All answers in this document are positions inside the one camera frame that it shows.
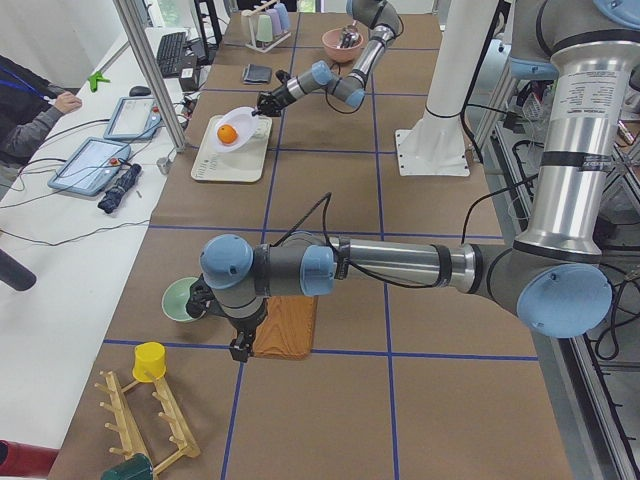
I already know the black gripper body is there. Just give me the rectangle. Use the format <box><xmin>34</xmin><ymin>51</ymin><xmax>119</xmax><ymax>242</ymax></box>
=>
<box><xmin>185</xmin><ymin>274</ymin><xmax>267</xmax><ymax>345</ymax></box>
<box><xmin>256</xmin><ymin>70</ymin><xmax>295</xmax><ymax>116</ymax></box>

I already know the white round plate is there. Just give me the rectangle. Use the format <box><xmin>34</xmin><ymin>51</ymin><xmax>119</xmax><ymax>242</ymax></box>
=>
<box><xmin>213</xmin><ymin>107</ymin><xmax>259</xmax><ymax>153</ymax></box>

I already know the orange fruit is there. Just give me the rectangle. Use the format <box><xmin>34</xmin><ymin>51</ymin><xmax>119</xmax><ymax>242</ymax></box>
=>
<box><xmin>217</xmin><ymin>124</ymin><xmax>238</xmax><ymax>145</ymax></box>

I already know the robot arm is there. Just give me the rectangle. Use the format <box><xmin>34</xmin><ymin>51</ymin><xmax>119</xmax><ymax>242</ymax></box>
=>
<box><xmin>252</xmin><ymin>1</ymin><xmax>404</xmax><ymax>117</ymax></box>
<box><xmin>185</xmin><ymin>1</ymin><xmax>639</xmax><ymax>362</ymax></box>

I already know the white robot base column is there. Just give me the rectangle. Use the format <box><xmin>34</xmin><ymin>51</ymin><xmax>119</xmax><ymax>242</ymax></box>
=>
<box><xmin>396</xmin><ymin>0</ymin><xmax>499</xmax><ymax>177</ymax></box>

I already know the cream bear tray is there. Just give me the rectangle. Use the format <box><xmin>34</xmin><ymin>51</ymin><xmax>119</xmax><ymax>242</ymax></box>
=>
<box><xmin>191</xmin><ymin>115</ymin><xmax>272</xmax><ymax>183</ymax></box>

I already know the light green bowl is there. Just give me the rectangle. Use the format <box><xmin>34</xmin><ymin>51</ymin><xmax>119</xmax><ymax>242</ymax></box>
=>
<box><xmin>161</xmin><ymin>277</ymin><xmax>205</xmax><ymax>323</ymax></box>

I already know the grey folded cloth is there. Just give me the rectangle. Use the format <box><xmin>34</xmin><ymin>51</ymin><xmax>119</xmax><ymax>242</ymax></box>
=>
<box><xmin>242</xmin><ymin>64</ymin><xmax>272</xmax><ymax>85</ymax></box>

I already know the mint green cup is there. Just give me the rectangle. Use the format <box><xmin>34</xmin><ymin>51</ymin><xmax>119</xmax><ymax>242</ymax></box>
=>
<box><xmin>256</xmin><ymin>14</ymin><xmax>273</xmax><ymax>43</ymax></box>

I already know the yellow plastic cup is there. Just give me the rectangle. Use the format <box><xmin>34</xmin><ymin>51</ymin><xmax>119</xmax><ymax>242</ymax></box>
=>
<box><xmin>132</xmin><ymin>341</ymin><xmax>167</xmax><ymax>383</ymax></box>

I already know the pink bowl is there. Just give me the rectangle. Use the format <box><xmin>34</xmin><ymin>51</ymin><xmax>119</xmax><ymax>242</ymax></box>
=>
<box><xmin>321</xmin><ymin>28</ymin><xmax>364</xmax><ymax>64</ymax></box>

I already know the lilac cup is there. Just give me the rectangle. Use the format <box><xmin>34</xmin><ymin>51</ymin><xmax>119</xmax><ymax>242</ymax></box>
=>
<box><xmin>265</xmin><ymin>8</ymin><xmax>282</xmax><ymax>36</ymax></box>

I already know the blue cup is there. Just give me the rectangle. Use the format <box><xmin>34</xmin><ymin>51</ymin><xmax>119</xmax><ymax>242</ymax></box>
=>
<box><xmin>274</xmin><ymin>3</ymin><xmax>290</xmax><ymax>31</ymax></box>

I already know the metal spoon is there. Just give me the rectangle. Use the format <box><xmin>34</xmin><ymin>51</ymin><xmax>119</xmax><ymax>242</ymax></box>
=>
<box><xmin>337</xmin><ymin>20</ymin><xmax>361</xmax><ymax>49</ymax></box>

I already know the black keyboard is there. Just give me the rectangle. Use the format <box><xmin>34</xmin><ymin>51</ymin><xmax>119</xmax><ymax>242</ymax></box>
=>
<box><xmin>156</xmin><ymin>32</ymin><xmax>187</xmax><ymax>78</ymax></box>

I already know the small metal cylinder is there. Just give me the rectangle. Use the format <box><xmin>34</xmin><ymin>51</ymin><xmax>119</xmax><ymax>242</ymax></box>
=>
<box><xmin>156</xmin><ymin>157</ymin><xmax>170</xmax><ymax>175</ymax></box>

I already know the far teach pendant tablet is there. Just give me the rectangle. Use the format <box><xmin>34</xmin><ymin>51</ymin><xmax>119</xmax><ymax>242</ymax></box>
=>
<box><xmin>103</xmin><ymin>96</ymin><xmax>162</xmax><ymax>141</ymax></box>

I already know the teach pendant tablet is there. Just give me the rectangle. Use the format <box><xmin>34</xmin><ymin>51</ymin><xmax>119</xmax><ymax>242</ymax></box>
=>
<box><xmin>47</xmin><ymin>137</ymin><xmax>131</xmax><ymax>197</ymax></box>
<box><xmin>103</xmin><ymin>96</ymin><xmax>162</xmax><ymax>141</ymax></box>

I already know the black computer mouse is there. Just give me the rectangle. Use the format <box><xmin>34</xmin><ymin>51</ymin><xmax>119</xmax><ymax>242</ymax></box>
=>
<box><xmin>129</xmin><ymin>86</ymin><xmax>151</xmax><ymax>97</ymax></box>

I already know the dark blue folded umbrella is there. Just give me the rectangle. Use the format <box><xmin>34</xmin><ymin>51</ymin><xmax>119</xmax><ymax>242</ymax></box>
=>
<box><xmin>98</xmin><ymin>164</ymin><xmax>142</xmax><ymax>214</ymax></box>

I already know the wooden cup drying rack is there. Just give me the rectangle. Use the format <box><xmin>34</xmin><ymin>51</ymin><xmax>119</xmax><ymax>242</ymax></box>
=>
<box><xmin>94</xmin><ymin>370</ymin><xmax>202</xmax><ymax>479</ymax></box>

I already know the dark green cup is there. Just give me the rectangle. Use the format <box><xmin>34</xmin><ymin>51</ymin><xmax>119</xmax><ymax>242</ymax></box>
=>
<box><xmin>100</xmin><ymin>453</ymin><xmax>154</xmax><ymax>480</ymax></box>

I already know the green plastic clamp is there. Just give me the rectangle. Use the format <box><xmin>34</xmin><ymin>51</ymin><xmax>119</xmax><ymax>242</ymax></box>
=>
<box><xmin>88</xmin><ymin>71</ymin><xmax>111</xmax><ymax>93</ymax></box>

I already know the near teach pendant tablet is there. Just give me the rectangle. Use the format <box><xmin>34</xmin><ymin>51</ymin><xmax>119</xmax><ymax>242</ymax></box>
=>
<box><xmin>47</xmin><ymin>137</ymin><xmax>131</xmax><ymax>197</ymax></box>

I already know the seated person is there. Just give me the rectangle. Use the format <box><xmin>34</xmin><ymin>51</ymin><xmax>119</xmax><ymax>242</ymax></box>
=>
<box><xmin>1</xmin><ymin>56</ymin><xmax>83</xmax><ymax>166</ymax></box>

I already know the white wire cup rack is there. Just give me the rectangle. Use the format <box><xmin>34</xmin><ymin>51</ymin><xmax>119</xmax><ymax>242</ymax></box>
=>
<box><xmin>241</xmin><ymin>4</ymin><xmax>291</xmax><ymax>53</ymax></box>

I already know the wooden rack handle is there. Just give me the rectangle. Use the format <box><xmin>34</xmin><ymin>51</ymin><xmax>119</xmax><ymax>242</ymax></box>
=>
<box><xmin>242</xmin><ymin>0</ymin><xmax>280</xmax><ymax>14</ymax></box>

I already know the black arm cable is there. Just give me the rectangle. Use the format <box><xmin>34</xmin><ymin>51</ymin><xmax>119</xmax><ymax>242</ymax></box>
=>
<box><xmin>272</xmin><ymin>191</ymin><xmax>539</xmax><ymax>289</ymax></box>

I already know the aluminium frame post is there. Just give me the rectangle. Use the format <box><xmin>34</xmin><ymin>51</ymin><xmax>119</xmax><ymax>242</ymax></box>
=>
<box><xmin>113</xmin><ymin>0</ymin><xmax>186</xmax><ymax>153</ymax></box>

